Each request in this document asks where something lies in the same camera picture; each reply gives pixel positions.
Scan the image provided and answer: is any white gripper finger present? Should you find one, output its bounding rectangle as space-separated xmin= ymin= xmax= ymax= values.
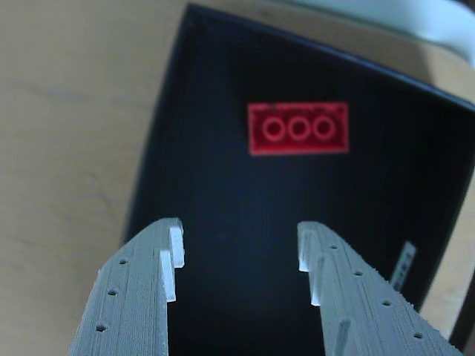
xmin=298 ymin=220 xmax=465 ymax=356
xmin=68 ymin=217 xmax=186 ymax=356

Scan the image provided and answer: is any black rectangular bin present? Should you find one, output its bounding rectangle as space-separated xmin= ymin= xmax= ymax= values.
xmin=122 ymin=2 xmax=475 ymax=356

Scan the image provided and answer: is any red lego block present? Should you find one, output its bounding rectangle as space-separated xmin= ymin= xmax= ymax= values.
xmin=247 ymin=102 xmax=350 ymax=156

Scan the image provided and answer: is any white table frame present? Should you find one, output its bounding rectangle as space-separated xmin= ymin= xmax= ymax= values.
xmin=296 ymin=0 xmax=475 ymax=67

